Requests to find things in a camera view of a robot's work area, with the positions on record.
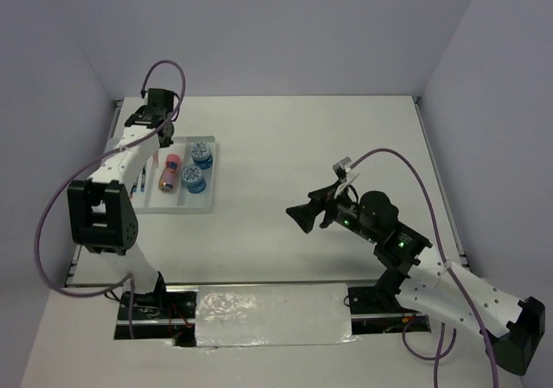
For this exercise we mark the teal pen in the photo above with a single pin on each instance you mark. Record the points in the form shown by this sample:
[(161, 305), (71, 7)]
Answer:
[(143, 179)]

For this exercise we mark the white divided plastic tray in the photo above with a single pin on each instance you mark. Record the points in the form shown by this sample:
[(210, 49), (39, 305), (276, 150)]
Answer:
[(181, 193)]

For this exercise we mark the silver foil panel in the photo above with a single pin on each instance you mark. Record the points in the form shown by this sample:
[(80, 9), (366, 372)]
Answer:
[(272, 315)]

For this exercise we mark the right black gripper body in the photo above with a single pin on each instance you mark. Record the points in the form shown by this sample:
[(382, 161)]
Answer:
[(341, 209)]

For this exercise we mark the pink capped pencil tube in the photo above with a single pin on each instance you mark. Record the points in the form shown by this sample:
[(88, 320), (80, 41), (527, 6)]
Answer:
[(169, 176)]

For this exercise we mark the blue paint jar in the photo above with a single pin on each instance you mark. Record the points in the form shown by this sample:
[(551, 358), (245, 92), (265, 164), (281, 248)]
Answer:
[(202, 155), (192, 179)]

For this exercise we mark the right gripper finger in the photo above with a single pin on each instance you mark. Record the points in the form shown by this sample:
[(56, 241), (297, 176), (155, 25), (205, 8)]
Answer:
[(305, 215), (324, 197)]

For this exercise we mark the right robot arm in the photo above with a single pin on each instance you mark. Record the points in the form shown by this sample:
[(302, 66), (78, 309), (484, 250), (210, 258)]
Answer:
[(417, 278)]

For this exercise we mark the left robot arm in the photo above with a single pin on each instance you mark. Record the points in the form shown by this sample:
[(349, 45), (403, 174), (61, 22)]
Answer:
[(102, 217)]

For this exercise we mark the dark blue pen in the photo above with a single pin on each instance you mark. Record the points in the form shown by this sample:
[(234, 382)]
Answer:
[(136, 184)]

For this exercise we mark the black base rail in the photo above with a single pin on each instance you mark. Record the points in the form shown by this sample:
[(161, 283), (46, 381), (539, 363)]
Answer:
[(176, 322)]

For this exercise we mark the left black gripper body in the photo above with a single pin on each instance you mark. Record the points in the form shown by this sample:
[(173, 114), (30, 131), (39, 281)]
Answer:
[(168, 141)]

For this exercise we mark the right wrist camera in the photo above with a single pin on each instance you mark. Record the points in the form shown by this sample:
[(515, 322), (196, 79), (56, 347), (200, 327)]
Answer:
[(345, 173)]

